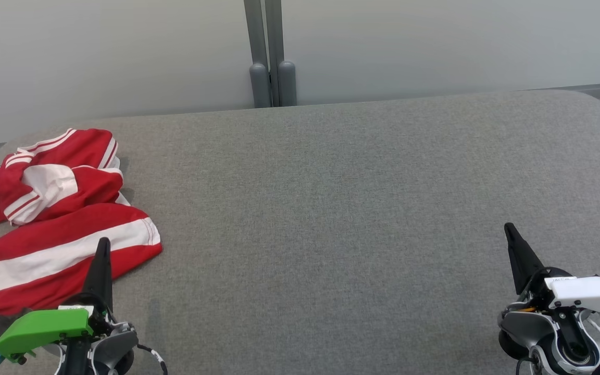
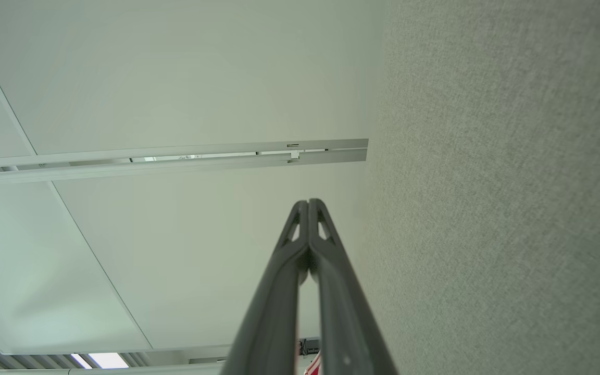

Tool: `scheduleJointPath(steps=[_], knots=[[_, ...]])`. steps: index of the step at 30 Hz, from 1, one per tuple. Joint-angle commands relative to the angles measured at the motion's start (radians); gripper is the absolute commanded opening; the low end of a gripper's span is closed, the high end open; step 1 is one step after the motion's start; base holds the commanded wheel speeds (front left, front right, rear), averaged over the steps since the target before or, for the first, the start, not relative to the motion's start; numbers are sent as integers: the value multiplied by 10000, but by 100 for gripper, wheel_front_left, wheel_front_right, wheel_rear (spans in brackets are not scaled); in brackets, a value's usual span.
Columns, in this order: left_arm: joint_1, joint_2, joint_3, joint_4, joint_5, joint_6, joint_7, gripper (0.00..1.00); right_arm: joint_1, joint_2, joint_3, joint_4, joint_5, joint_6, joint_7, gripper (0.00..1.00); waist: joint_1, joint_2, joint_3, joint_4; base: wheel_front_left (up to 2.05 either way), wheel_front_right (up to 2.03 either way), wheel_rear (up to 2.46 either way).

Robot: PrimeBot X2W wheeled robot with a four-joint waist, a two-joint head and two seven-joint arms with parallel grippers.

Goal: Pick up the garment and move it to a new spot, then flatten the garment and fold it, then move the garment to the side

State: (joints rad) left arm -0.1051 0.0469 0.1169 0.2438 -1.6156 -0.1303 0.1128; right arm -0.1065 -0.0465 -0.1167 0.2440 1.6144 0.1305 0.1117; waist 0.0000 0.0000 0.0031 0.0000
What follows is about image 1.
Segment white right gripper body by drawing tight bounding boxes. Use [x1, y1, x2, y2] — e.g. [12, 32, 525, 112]
[512, 267, 600, 319]

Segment grey partition post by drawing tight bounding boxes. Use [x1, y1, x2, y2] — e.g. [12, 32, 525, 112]
[265, 0, 297, 107]
[244, 0, 272, 108]

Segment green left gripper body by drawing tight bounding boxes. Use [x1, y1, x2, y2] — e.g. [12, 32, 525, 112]
[0, 293, 118, 363]

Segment red white-striped basketball shorts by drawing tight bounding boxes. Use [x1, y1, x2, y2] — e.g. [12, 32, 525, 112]
[0, 203, 163, 316]

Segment black white-banded cable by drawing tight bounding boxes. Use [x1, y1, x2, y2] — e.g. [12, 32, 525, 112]
[136, 343, 169, 375]

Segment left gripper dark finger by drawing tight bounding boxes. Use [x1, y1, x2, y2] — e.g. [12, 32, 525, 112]
[81, 237, 114, 313]

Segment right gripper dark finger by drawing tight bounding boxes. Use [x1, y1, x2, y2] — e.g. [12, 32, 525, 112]
[504, 222, 546, 296]

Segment grey fabric sofa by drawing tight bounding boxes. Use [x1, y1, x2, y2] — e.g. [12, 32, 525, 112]
[0, 90, 600, 375]

